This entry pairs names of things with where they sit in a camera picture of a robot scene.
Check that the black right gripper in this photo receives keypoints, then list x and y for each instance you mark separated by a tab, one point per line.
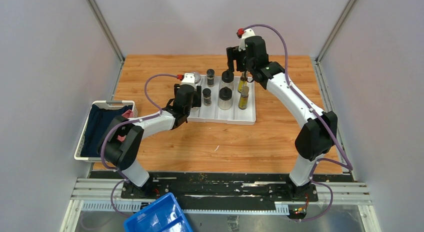
231	52

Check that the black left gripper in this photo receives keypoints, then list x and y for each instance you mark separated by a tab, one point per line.
198	96

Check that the small spice bottle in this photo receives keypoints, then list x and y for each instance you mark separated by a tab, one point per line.
207	101
210	77

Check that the black-lid shaker jar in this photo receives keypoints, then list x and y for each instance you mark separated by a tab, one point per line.
227	80
225	100

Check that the clear glass jar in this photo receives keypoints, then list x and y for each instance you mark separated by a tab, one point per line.
195	109
197	78

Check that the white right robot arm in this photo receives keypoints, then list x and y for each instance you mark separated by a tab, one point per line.
316	126

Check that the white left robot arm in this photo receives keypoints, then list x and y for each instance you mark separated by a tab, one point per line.
120	143

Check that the white divided tray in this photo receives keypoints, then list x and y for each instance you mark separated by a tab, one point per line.
234	115

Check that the pink cloth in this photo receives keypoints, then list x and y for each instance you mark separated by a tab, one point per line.
128	114

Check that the white laundry basket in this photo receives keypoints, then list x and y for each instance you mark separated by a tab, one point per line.
104	105

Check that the dark blue cloth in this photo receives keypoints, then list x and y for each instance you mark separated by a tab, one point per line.
98	121

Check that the blue plastic bin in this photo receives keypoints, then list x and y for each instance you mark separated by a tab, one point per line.
163	215

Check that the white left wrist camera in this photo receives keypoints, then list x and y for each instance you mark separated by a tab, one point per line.
189	79

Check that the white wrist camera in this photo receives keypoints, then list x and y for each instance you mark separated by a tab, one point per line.
243	34
189	79

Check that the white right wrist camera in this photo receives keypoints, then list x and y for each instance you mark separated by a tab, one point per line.
243	34

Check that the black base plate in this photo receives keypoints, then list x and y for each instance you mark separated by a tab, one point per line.
221	191

